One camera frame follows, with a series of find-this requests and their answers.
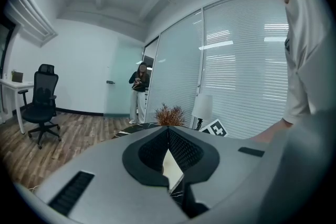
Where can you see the white desk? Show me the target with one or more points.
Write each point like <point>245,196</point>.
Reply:
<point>13,85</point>

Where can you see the person's right forearm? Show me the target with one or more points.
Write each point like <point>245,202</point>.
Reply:
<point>270,133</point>

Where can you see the dried plant in white vase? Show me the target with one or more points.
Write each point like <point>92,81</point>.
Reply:
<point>170,116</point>

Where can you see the white slatted window blinds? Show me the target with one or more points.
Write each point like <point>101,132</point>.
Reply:
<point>236,73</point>

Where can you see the black desk sign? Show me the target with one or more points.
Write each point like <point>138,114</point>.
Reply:
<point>18,77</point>

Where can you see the small green potted plant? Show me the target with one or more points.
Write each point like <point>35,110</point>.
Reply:
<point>13,73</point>

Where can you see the black office chair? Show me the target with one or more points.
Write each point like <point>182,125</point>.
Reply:
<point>43,102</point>

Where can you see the frosted glass door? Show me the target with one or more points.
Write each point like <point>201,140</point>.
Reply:
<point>120,81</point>

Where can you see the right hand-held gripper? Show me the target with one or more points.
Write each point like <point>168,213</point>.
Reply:
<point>218,129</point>

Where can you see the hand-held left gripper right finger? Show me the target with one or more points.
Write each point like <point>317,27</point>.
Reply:
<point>223,165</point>

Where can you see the white plastic tray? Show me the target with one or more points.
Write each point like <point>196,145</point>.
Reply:
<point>172,168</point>

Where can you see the white shade table lamp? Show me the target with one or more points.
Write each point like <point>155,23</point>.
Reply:
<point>202,107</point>

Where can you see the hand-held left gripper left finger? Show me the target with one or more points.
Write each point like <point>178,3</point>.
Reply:
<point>105,178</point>

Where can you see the person's white shirt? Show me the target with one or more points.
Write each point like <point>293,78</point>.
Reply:
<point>309,47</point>

